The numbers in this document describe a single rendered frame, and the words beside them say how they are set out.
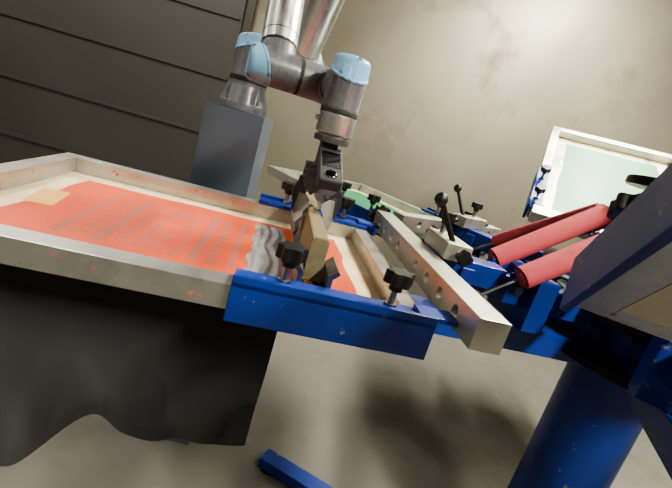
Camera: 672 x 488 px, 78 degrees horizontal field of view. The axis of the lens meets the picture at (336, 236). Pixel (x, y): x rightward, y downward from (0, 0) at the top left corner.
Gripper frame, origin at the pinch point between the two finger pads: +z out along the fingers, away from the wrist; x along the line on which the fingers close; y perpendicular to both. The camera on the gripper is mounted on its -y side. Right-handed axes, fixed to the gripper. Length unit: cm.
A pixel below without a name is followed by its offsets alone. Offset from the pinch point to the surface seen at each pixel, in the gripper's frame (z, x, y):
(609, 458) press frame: 34, -84, -10
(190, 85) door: -23, 89, 275
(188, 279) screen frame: 2.6, 17.1, -29.1
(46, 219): 5.5, 43.7, -11.0
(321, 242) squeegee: -4.2, -0.3, -20.2
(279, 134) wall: -5, 13, 269
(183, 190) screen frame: 3.6, 30.5, 25.5
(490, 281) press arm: 0.1, -41.3, -2.9
